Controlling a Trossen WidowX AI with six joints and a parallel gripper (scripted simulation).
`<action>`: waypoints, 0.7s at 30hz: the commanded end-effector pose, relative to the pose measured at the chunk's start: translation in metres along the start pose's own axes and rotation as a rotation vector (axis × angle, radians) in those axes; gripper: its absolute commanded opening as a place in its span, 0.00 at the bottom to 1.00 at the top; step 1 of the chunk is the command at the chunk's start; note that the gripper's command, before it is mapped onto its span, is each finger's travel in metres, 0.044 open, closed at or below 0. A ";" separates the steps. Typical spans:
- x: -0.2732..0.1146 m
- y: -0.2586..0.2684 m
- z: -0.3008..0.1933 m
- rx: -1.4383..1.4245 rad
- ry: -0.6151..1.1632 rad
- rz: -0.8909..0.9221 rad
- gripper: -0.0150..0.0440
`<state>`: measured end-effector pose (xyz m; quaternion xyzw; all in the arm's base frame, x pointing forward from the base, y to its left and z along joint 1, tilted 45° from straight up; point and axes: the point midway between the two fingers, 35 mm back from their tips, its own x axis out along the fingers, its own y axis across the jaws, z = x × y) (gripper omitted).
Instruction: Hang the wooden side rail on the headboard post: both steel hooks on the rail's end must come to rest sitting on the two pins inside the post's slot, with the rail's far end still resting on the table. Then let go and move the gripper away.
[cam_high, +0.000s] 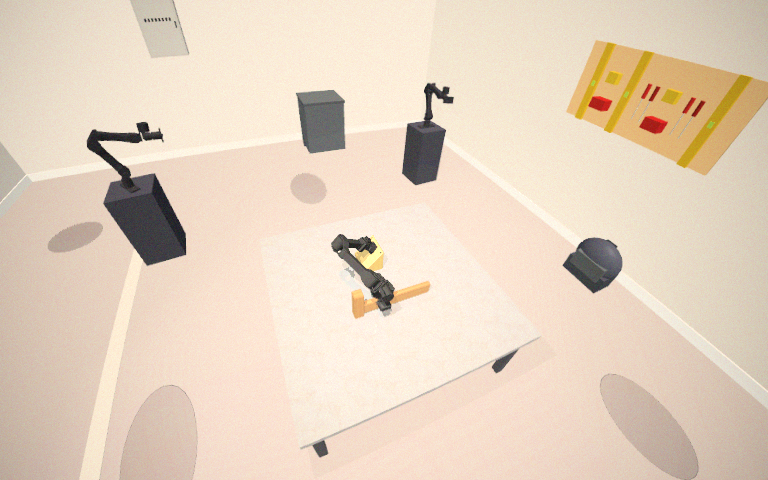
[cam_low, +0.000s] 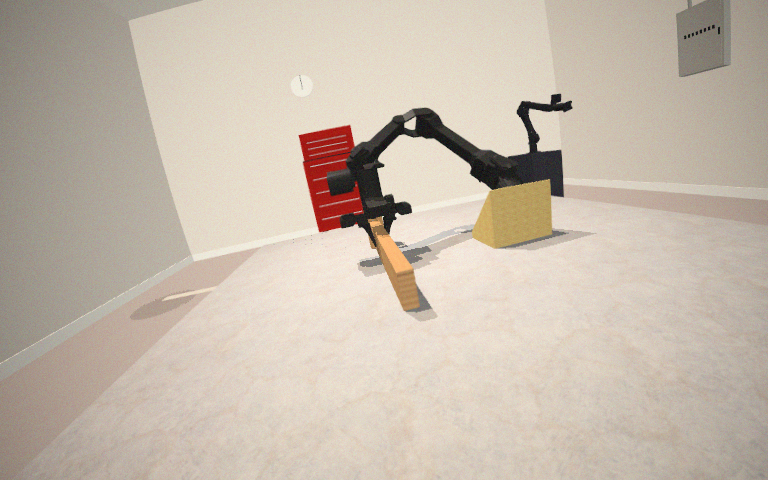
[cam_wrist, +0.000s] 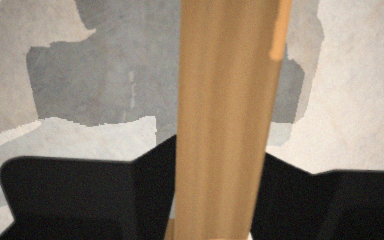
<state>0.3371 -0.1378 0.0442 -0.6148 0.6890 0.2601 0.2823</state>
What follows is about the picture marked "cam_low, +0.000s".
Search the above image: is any wooden side rail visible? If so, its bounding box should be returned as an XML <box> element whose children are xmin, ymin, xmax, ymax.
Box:
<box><xmin>369</xmin><ymin>220</ymin><xmax>420</xmax><ymax>311</ymax></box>

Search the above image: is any wooden post with slot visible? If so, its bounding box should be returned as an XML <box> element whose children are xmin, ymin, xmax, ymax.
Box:
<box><xmin>368</xmin><ymin>216</ymin><xmax>384</xmax><ymax>249</ymax></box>

